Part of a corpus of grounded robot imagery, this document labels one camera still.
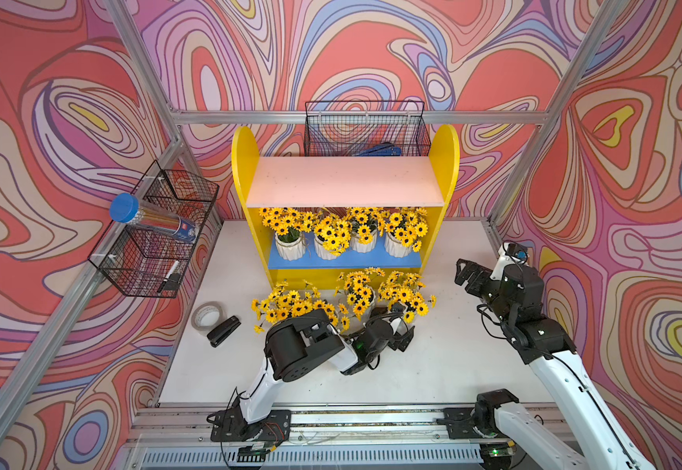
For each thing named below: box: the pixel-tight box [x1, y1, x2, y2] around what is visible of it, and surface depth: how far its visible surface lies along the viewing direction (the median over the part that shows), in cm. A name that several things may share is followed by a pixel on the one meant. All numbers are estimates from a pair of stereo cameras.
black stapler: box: [206, 315, 243, 348], surface depth 90 cm
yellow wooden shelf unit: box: [231, 124, 460, 290], surface depth 82 cm
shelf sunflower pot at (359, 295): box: [333, 267, 387, 330], surface depth 85 cm
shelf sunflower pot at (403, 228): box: [378, 206, 429, 259], surface depth 82 cm
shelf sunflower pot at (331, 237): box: [313, 213, 352, 261], surface depth 82 cm
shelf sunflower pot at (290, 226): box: [258, 206, 315, 262], surface depth 84 cm
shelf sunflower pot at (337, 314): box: [302, 279, 350, 330], surface depth 82 cm
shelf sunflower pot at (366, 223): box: [346, 206, 386, 254], surface depth 84 cm
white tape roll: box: [191, 300, 228, 336], surface depth 93 cm
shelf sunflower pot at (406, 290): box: [377, 270, 438, 325], surface depth 84 cm
